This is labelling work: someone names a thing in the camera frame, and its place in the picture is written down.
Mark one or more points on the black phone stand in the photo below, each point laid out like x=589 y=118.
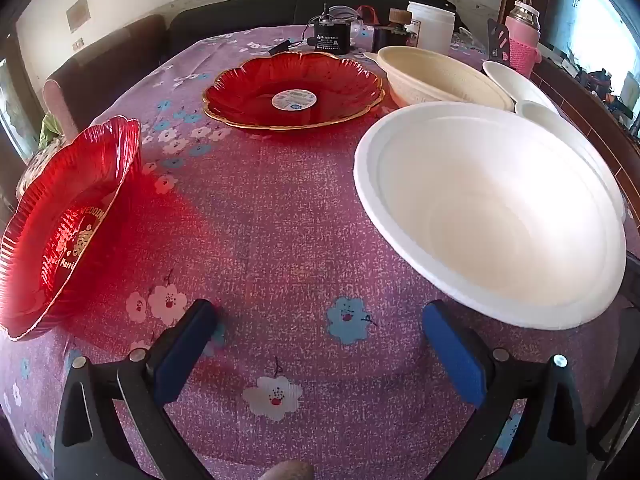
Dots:
x=500 y=40

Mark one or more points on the red plate with round sticker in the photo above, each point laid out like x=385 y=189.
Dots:
x=250 y=95

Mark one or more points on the brown armchair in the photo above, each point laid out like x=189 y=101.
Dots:
x=100 y=65

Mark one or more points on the red plate with gold lettering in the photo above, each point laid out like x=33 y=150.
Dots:
x=50 y=240

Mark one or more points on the brown patterned blanket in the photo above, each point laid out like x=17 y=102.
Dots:
x=35 y=160

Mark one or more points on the small wall plaque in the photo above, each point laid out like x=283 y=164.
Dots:
x=77 y=12

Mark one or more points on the black cylindrical motor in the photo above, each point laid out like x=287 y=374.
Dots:
x=330 y=37

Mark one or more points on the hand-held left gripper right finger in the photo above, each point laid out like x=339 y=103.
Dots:
x=452 y=355

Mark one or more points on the green cloth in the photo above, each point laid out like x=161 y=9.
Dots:
x=50 y=127

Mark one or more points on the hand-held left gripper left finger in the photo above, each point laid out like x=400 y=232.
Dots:
x=182 y=355

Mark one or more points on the small white foam bowl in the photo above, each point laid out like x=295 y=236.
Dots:
x=575 y=135
x=520 y=85

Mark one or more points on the large white foam bowl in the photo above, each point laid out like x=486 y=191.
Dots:
x=490 y=220

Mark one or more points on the red plastic bag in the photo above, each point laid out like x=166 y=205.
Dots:
x=367 y=11

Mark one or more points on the pink knit-sleeved bottle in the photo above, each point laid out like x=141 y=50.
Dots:
x=522 y=45

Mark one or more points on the purple floral tablecloth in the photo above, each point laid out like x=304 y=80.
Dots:
x=280 y=210

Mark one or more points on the dark jar with cork lid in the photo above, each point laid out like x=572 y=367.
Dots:
x=387 y=37

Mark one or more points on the black sofa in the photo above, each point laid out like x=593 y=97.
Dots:
x=240 y=15

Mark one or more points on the black bag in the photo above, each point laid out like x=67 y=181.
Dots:
x=440 y=2

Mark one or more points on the black power adapter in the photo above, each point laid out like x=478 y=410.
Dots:
x=280 y=46

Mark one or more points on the cream plastic bowl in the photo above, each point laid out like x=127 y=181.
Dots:
x=440 y=80

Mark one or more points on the white plastic jar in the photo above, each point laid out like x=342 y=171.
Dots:
x=430 y=30

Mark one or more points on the wall socket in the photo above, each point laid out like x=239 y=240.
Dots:
x=78 y=44

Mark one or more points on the clear plastic bag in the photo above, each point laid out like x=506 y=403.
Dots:
x=467 y=40

